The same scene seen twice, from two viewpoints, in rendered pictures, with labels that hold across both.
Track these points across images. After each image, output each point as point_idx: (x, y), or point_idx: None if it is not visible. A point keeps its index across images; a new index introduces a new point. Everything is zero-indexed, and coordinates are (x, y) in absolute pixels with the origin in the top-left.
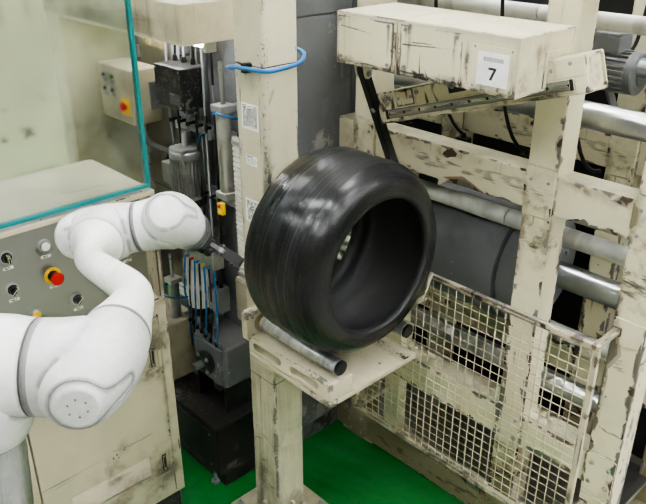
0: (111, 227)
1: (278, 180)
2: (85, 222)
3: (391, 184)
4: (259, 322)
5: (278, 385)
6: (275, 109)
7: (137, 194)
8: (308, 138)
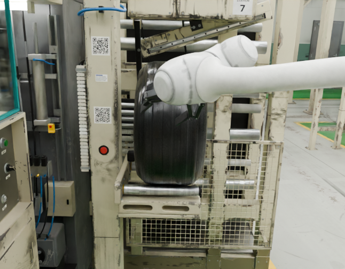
0: (221, 62)
1: (150, 77)
2: (209, 58)
3: None
4: (124, 189)
5: (120, 237)
6: (117, 39)
7: (18, 115)
8: (77, 80)
